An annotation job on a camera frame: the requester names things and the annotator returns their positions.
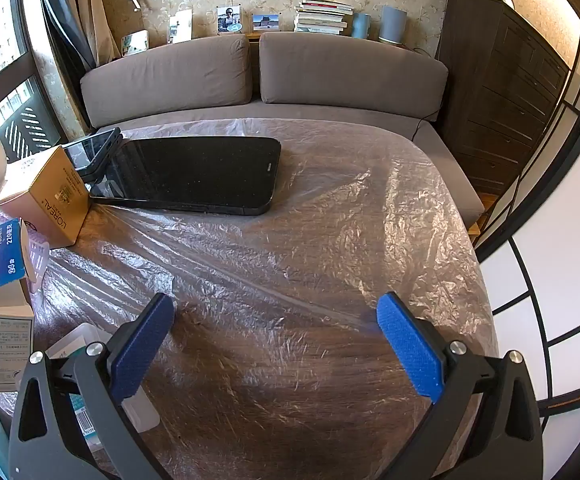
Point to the white black-framed screen door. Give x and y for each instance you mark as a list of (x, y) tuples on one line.
[(560, 235)]

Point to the grey-brown sofa cushion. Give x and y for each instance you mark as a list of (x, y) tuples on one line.
[(170, 80), (350, 72)]

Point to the white wall lamp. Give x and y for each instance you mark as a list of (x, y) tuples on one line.
[(135, 0)]

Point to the grey cylinder speaker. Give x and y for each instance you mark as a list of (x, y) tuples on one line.
[(393, 25)]

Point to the light blue cylinder vase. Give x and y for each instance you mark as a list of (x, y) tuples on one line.
[(361, 25)]

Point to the tall photo card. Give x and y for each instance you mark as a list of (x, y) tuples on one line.
[(181, 26)]

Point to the blue and white tissue packet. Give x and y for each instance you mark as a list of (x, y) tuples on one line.
[(142, 415)]

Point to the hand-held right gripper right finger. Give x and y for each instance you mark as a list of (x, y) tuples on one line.
[(410, 347)]

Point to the large black smartphone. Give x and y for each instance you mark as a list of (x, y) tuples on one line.
[(190, 175)]

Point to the gold cardboard box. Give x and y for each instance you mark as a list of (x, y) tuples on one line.
[(55, 197)]

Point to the stack of books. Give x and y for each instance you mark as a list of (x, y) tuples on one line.
[(322, 17)]

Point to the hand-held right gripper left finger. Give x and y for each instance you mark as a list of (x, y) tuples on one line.
[(140, 342)]

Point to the portrait photo print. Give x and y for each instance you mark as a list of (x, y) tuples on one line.
[(230, 20)]

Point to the grey-brown sofa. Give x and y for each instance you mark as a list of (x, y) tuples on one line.
[(440, 160)]

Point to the long black tray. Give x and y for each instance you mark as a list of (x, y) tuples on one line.
[(90, 150)]

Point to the dark wooden cabinet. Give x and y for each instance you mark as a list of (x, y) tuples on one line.
[(500, 85)]

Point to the window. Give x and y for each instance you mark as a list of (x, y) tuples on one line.
[(0, 60)]

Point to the beige curtain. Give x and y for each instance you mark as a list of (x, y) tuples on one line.
[(87, 5)]

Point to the blue and white medicine box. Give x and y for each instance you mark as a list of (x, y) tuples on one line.
[(0, 270)]

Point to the rounded photo frame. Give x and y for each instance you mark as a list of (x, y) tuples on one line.
[(135, 42)]

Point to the building photo print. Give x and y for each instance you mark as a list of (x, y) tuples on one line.
[(266, 22)]

